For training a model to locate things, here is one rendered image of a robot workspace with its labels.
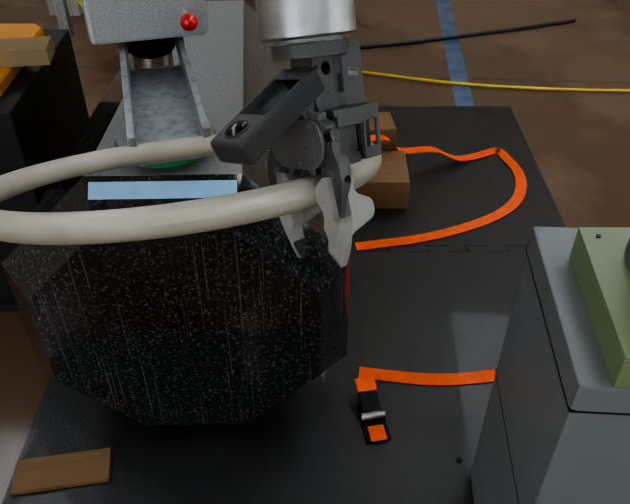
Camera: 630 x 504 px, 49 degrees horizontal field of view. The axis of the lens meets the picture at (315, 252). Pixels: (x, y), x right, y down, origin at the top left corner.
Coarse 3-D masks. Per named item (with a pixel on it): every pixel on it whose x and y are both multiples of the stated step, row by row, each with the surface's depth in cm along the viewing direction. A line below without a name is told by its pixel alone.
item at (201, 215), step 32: (64, 160) 96; (96, 160) 99; (128, 160) 102; (160, 160) 105; (0, 192) 83; (256, 192) 63; (288, 192) 64; (0, 224) 64; (32, 224) 62; (64, 224) 61; (96, 224) 60; (128, 224) 60; (160, 224) 60; (192, 224) 61; (224, 224) 62
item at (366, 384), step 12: (360, 384) 203; (372, 384) 203; (360, 396) 201; (372, 396) 201; (360, 408) 202; (372, 408) 199; (360, 420) 199; (372, 420) 198; (384, 420) 198; (372, 432) 195; (384, 432) 195
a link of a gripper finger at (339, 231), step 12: (324, 180) 64; (324, 192) 65; (324, 204) 65; (360, 204) 67; (372, 204) 69; (324, 216) 66; (336, 216) 65; (348, 216) 65; (360, 216) 67; (372, 216) 69; (324, 228) 66; (336, 228) 65; (348, 228) 65; (336, 240) 66; (348, 240) 66; (336, 252) 66; (348, 252) 67
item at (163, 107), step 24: (120, 48) 128; (144, 72) 130; (168, 72) 130; (192, 72) 120; (144, 96) 122; (168, 96) 122; (192, 96) 114; (144, 120) 115; (168, 120) 115; (192, 120) 115
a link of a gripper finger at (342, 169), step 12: (336, 144) 63; (336, 156) 63; (324, 168) 64; (336, 168) 63; (348, 168) 63; (336, 180) 63; (348, 180) 64; (336, 192) 64; (348, 192) 64; (336, 204) 64; (348, 204) 65
